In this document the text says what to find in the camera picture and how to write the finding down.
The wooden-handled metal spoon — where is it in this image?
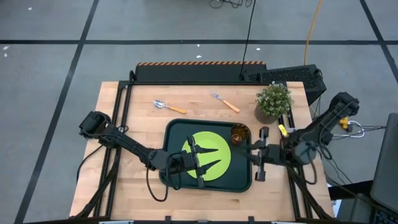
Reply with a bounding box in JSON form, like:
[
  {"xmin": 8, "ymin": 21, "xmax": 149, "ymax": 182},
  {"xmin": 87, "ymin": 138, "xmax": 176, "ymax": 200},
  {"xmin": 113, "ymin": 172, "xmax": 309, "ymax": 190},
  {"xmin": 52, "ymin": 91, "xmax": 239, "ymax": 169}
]
[{"xmin": 153, "ymin": 100, "xmax": 187, "ymax": 114}]

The grey box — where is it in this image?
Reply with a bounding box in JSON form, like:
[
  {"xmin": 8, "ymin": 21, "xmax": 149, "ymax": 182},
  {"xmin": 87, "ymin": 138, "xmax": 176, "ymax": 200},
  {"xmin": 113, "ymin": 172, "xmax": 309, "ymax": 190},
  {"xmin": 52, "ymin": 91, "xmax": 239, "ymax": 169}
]
[{"xmin": 336, "ymin": 192, "xmax": 374, "ymax": 224}]

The black keyboard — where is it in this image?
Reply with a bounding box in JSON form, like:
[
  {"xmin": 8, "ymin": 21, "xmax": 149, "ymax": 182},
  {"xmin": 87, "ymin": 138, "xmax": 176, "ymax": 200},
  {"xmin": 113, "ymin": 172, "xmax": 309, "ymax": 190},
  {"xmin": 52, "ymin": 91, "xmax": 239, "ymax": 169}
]
[{"xmin": 373, "ymin": 208, "xmax": 398, "ymax": 224}]

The white cable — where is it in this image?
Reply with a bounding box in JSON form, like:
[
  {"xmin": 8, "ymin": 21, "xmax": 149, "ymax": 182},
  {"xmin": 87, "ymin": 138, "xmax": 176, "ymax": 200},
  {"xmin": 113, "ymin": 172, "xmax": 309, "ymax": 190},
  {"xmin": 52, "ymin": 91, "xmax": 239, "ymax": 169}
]
[{"xmin": 332, "ymin": 120, "xmax": 365, "ymax": 139}]

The black hanging cable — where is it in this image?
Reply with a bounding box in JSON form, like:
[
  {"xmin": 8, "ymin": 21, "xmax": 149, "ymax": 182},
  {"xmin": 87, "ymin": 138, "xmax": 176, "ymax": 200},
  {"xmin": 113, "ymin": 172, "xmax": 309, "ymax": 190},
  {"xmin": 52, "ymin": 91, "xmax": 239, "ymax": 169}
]
[{"xmin": 238, "ymin": 0, "xmax": 257, "ymax": 80}]

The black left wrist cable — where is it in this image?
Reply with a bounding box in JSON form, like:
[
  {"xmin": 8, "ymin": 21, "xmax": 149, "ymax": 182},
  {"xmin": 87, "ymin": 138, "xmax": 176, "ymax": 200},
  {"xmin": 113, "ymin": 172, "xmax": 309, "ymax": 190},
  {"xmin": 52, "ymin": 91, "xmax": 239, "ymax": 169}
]
[{"xmin": 145, "ymin": 151, "xmax": 185, "ymax": 202}]

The grey monitor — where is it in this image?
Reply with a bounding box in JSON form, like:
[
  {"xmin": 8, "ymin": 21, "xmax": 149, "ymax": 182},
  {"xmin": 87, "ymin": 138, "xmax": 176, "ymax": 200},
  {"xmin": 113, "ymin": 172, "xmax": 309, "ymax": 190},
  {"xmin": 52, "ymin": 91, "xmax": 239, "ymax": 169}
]
[{"xmin": 369, "ymin": 112, "xmax": 398, "ymax": 215}]

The black stand base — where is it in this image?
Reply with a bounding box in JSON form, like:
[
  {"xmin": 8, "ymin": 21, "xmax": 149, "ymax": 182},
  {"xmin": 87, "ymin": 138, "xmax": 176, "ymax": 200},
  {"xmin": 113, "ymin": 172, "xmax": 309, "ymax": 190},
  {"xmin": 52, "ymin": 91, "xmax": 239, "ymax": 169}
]
[{"xmin": 328, "ymin": 179, "xmax": 374, "ymax": 200}]

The amber faceted glass cup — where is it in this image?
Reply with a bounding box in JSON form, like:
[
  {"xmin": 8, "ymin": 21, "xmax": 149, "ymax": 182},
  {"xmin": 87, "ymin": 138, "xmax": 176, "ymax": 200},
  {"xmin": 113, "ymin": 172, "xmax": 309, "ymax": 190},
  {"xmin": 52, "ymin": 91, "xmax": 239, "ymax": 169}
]
[{"xmin": 229, "ymin": 123, "xmax": 251, "ymax": 147}]

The black box with striped edge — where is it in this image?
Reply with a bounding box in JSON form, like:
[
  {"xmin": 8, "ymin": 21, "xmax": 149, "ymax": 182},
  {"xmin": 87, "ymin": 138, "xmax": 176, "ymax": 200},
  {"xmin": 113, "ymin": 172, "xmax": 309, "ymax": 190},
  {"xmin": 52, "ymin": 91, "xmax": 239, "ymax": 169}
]
[{"xmin": 135, "ymin": 61, "xmax": 267, "ymax": 83}]

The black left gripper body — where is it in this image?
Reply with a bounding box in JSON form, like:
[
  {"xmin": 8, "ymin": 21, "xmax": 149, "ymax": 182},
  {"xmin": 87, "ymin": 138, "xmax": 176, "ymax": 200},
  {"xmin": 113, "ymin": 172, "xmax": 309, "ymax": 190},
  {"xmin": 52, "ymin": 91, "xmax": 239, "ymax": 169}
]
[{"xmin": 167, "ymin": 136, "xmax": 205, "ymax": 189}]

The yellow hanging cable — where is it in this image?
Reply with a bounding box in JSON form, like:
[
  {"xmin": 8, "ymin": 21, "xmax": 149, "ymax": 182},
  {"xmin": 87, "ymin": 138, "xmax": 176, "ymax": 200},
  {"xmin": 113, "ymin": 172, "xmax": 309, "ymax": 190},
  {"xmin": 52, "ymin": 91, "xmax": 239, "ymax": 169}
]
[{"xmin": 303, "ymin": 0, "xmax": 323, "ymax": 65}]

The black floor cable coil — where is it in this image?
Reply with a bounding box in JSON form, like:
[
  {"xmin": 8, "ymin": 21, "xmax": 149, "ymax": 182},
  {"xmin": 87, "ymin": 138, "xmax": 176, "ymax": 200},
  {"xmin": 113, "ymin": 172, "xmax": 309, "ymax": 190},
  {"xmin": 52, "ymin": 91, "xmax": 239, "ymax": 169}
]
[{"xmin": 208, "ymin": 0, "xmax": 253, "ymax": 9}]

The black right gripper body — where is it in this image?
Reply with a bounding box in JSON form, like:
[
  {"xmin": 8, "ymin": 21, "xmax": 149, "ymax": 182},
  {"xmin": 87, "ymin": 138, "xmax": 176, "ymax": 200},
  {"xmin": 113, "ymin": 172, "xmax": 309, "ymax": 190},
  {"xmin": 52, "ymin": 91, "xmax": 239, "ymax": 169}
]
[{"xmin": 254, "ymin": 126, "xmax": 285, "ymax": 182}]

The lime green plate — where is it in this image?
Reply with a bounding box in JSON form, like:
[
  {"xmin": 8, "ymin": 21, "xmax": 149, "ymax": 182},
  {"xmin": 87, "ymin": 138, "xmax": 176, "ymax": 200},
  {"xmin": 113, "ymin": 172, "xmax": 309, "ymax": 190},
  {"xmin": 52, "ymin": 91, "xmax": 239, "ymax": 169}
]
[{"xmin": 182, "ymin": 131, "xmax": 232, "ymax": 182}]

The dark green tray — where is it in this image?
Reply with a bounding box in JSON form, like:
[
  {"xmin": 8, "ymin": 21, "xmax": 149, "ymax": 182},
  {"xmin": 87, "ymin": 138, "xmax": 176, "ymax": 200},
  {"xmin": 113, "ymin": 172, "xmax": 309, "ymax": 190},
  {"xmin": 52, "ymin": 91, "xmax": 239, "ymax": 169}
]
[{"xmin": 159, "ymin": 118, "xmax": 252, "ymax": 193}]

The potted plant in slatted pot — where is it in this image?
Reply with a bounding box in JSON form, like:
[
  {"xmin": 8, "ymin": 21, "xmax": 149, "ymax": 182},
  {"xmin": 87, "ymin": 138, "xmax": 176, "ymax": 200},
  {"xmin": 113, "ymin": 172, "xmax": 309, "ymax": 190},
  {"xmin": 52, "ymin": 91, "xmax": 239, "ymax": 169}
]
[{"xmin": 254, "ymin": 81, "xmax": 294, "ymax": 125}]

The wooden-handled metal fork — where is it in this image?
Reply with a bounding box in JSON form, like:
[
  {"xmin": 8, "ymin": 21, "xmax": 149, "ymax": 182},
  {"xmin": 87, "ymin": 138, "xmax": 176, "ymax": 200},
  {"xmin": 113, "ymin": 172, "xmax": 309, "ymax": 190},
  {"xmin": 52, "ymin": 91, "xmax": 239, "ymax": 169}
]
[{"xmin": 210, "ymin": 90, "xmax": 241, "ymax": 113}]

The black metal table frame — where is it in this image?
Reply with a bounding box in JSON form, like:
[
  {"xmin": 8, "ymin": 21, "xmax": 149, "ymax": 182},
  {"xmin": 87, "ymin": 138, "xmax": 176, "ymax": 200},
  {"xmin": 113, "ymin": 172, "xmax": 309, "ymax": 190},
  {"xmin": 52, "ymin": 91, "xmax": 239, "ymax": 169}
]
[{"xmin": 70, "ymin": 70, "xmax": 335, "ymax": 222}]

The black computer tower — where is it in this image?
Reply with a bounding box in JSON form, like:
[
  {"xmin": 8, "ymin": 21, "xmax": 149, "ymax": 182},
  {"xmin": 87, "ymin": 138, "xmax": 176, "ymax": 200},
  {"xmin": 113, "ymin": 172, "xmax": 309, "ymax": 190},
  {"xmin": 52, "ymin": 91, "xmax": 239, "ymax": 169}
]
[{"xmin": 242, "ymin": 64, "xmax": 327, "ymax": 105}]

